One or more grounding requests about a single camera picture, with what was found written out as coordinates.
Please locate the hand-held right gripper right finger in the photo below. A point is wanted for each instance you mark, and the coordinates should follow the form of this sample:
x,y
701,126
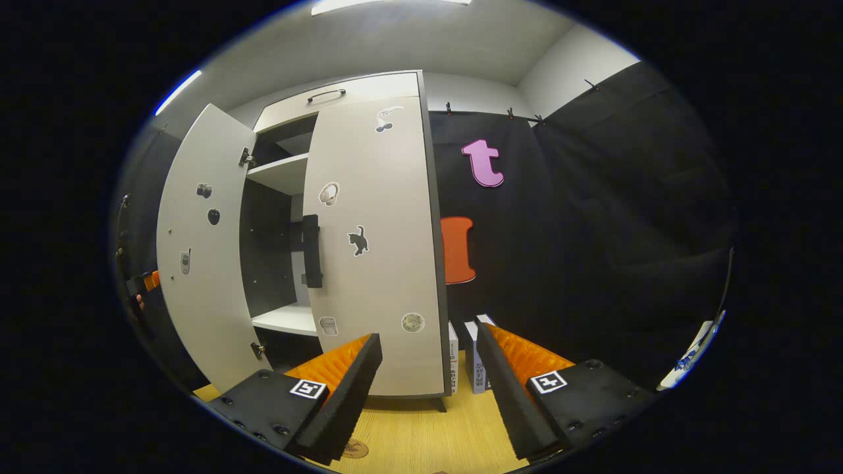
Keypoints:
x,y
510,401

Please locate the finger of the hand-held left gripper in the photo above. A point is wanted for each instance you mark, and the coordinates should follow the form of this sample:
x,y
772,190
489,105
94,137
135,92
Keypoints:
x,y
153,281

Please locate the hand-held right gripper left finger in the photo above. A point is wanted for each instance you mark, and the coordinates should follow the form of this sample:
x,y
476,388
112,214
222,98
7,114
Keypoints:
x,y
349,401

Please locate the white cabinet door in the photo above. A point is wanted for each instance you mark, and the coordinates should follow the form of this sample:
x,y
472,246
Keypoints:
x,y
204,296
395,289

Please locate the round wooden coaster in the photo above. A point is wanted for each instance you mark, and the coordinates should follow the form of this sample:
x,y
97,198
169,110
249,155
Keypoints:
x,y
357,449

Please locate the white cabinet shelf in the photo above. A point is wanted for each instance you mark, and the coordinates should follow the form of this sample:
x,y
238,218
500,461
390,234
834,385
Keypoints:
x,y
283,172
290,319

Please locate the white cabinet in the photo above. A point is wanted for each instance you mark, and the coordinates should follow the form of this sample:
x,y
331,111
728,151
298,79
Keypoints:
x,y
270,250

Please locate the white blue printed object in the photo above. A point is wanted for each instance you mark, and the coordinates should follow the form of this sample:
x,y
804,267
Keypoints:
x,y
688,362

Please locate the black backdrop cloth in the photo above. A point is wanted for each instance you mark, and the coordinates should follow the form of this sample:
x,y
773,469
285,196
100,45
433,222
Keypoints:
x,y
593,230

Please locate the long ceiling light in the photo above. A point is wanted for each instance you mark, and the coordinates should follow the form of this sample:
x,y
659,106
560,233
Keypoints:
x,y
179,92
388,5

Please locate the white cabinet drawer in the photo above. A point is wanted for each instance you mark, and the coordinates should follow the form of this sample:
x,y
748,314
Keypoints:
x,y
382,85

